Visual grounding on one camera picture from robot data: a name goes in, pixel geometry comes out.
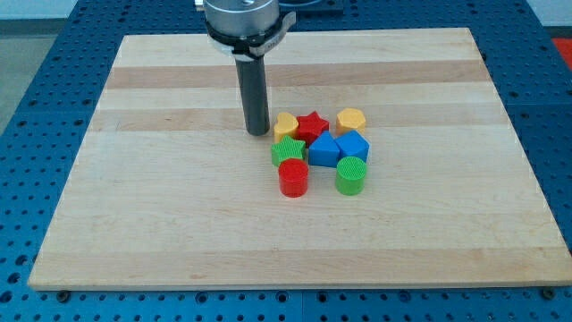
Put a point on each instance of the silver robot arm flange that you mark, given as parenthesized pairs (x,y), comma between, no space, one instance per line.
(246,29)

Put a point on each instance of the green star block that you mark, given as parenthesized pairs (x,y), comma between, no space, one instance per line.
(287,148)

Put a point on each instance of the blue triangle block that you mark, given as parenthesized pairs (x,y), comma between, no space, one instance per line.
(324,151)

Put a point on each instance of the red star block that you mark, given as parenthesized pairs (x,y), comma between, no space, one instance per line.
(311,126)

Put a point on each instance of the red cylinder block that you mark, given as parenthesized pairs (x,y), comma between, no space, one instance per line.
(293,177)

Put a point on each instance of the yellow heart block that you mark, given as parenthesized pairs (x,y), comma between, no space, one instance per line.
(286,125)

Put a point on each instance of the green cylinder block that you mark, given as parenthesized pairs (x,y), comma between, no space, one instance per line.
(350,176)

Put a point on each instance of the blue cube block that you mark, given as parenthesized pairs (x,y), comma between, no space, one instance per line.
(353,144)

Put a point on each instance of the yellow hexagon block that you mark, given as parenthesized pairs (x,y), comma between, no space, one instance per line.
(350,119)

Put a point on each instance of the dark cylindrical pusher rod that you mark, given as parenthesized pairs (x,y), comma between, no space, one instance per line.
(253,94)

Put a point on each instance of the wooden board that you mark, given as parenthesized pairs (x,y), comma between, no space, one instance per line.
(168,191)

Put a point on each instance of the blue perforated table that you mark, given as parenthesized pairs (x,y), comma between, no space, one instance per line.
(42,139)

